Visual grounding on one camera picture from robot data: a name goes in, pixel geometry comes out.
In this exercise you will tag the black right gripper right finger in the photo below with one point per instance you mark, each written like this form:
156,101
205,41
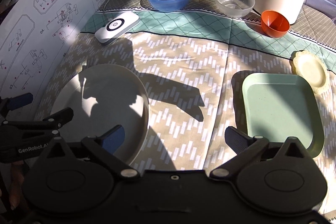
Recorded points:
248,150

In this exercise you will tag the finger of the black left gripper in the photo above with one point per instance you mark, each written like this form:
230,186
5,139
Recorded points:
14,103
53,122

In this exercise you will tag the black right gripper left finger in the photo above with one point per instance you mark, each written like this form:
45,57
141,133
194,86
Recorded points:
102,149

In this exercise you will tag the large white round plate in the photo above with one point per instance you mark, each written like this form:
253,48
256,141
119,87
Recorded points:
103,97

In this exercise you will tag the green square plate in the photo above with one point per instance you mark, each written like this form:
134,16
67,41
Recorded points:
278,106

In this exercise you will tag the small yellow scalloped plate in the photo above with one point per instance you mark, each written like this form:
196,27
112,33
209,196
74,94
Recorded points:
310,67

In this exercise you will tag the patterned quilted table cloth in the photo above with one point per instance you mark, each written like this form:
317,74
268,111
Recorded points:
192,64

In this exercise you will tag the white printed cardboard box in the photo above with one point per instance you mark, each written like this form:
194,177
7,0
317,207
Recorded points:
35,36

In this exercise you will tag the white round-dial device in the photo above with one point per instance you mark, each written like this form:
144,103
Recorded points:
116,27

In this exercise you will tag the small orange bowl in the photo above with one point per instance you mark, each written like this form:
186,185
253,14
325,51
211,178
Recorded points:
274,24

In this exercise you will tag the clear plastic bowl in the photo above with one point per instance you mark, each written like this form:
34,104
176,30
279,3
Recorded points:
235,8

